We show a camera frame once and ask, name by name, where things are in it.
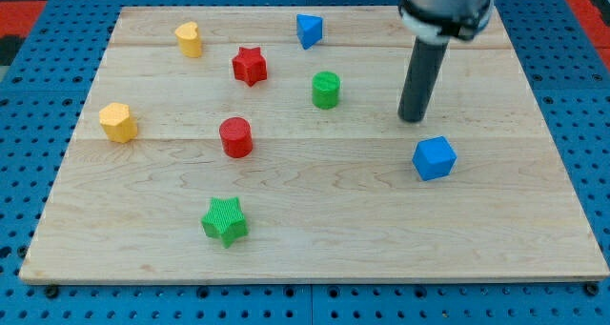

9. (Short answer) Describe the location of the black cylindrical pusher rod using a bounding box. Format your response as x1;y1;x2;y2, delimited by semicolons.
397;38;448;123

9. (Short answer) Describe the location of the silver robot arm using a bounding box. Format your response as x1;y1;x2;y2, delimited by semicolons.
397;0;496;123

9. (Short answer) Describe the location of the blue triangle block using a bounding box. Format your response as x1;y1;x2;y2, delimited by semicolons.
296;14;323;50

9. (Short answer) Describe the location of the blue cube block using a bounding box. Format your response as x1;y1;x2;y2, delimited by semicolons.
412;136;458;181

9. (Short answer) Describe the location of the green cylinder block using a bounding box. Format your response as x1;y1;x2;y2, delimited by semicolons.
312;71;341;110

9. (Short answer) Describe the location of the red star block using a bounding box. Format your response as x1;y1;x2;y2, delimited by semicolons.
232;47;268;87

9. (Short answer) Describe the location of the red cylinder block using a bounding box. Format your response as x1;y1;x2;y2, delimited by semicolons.
219;117;254;158

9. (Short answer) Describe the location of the wooden board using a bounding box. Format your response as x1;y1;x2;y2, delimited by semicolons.
20;7;609;285

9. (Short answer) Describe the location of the yellow heart block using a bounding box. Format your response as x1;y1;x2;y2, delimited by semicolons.
174;21;202;58

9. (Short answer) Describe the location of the green star block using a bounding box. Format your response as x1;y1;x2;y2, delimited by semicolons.
201;197;249;249

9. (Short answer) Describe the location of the yellow hexagon block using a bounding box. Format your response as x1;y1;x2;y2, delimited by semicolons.
98;102;138;143

